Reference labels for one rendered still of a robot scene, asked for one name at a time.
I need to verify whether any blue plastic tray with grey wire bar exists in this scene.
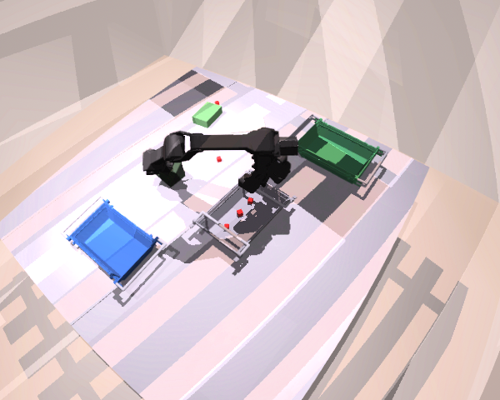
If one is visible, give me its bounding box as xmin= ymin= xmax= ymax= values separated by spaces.
xmin=61 ymin=194 xmax=167 ymax=292

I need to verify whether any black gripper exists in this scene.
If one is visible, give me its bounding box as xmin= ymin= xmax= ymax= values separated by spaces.
xmin=238 ymin=154 xmax=288 ymax=193

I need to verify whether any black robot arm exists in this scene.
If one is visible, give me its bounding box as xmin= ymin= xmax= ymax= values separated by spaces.
xmin=142 ymin=127 xmax=298 ymax=184

